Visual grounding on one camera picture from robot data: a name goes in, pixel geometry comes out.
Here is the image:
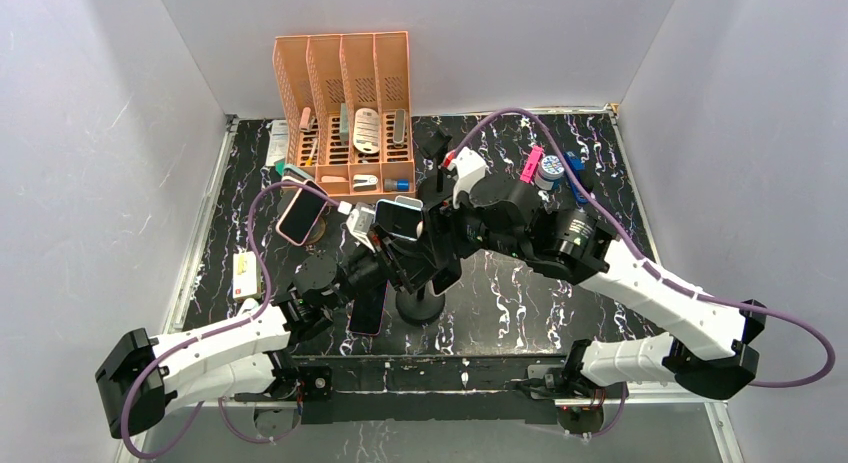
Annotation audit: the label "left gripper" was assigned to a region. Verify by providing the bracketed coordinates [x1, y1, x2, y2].
[326, 222, 435, 310]

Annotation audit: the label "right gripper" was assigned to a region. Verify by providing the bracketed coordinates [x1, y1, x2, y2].
[413, 193, 528, 271]

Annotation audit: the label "black tall phone stand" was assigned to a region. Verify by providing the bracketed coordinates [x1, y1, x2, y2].
[395, 282, 446, 325]

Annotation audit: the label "magenta-edged black smartphone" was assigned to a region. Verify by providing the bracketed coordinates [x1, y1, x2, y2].
[348, 283, 387, 336]

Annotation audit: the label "pink-cased tall smartphone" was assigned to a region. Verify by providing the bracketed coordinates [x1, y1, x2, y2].
[430, 261, 462, 296]

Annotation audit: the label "black round-base phone stand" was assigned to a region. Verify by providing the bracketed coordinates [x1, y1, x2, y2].
[416, 127, 456, 210]

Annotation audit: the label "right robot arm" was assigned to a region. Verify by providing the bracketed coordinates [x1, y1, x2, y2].
[418, 175, 765, 400]

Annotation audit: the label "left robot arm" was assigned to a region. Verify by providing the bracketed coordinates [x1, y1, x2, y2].
[95, 235, 432, 439]

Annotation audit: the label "white folding phone stand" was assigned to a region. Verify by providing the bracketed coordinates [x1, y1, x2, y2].
[394, 195, 424, 210]

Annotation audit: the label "blue-edged smartphone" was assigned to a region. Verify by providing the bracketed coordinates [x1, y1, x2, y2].
[374, 199, 424, 242]

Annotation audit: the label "grey bottle blue cap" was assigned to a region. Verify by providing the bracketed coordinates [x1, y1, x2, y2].
[383, 178, 411, 192]

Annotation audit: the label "white stapler in organizer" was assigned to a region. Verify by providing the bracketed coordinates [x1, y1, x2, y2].
[351, 174, 379, 192]

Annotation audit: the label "pink-cased left smartphone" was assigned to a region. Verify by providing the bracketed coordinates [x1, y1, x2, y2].
[276, 177, 327, 246]

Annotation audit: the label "pink highlighter marker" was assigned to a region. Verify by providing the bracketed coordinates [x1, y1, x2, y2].
[520, 145, 545, 184]

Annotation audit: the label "small white blue bottle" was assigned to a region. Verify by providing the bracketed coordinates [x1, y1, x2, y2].
[533, 155, 565, 191]

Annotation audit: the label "beige long stapler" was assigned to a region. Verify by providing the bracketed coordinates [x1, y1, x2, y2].
[391, 108, 406, 146]

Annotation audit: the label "white oval label tag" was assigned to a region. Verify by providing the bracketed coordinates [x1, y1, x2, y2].
[351, 108, 380, 155]

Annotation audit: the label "teal small box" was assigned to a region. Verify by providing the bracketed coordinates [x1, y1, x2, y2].
[274, 160, 312, 184]

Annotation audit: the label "small yellow white box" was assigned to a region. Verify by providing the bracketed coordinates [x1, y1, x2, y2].
[232, 251, 261, 301]

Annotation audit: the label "green white small box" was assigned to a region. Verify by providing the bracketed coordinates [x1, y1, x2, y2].
[339, 103, 350, 145]

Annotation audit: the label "blue stapler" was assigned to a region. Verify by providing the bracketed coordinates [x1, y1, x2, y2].
[564, 151, 594, 206]

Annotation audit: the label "white paper packet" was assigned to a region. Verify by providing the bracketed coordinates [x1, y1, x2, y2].
[265, 119, 289, 167]

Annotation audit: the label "orange plastic file organizer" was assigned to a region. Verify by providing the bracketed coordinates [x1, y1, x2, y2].
[272, 31, 416, 203]

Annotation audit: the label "pink eraser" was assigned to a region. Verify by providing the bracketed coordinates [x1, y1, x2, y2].
[298, 107, 313, 132]

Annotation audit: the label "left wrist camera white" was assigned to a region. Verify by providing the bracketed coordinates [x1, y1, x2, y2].
[345, 202, 376, 253]

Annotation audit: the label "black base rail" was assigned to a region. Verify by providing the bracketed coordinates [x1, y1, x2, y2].
[225, 355, 664, 441]

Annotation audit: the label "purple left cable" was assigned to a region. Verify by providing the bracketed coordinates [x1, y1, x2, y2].
[119, 180, 352, 461]

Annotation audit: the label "purple cable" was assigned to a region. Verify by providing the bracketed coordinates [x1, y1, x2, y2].
[450, 108, 836, 440]
[119, 180, 352, 461]

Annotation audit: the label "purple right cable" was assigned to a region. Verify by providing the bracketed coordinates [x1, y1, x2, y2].
[450, 108, 836, 440]

